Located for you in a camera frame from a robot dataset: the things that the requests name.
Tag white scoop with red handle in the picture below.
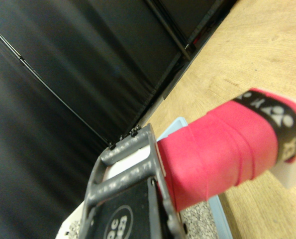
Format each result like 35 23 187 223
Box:
59 88 296 239

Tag thin black curtain stand pole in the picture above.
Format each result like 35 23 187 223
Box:
0 22 113 147

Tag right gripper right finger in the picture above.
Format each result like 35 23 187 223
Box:
148 177 189 239

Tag thick black curtain stand pole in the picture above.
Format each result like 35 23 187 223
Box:
144 0 193 62

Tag blue litter tray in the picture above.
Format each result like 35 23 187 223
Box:
156 116 234 239

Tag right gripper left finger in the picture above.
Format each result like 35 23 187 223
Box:
78 122 163 239

